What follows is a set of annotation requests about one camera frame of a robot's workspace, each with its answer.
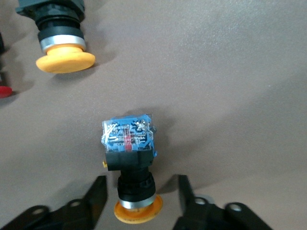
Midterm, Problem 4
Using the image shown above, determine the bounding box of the yellow mushroom push button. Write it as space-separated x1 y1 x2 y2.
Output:
15 0 96 74
100 114 164 225

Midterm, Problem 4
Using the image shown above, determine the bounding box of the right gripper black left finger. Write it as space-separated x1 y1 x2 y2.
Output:
0 175 108 230

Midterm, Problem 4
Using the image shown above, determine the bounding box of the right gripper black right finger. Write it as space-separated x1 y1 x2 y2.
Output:
172 174 274 230

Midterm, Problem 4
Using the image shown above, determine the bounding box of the brown table cover mat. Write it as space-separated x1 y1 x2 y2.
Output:
0 0 307 230

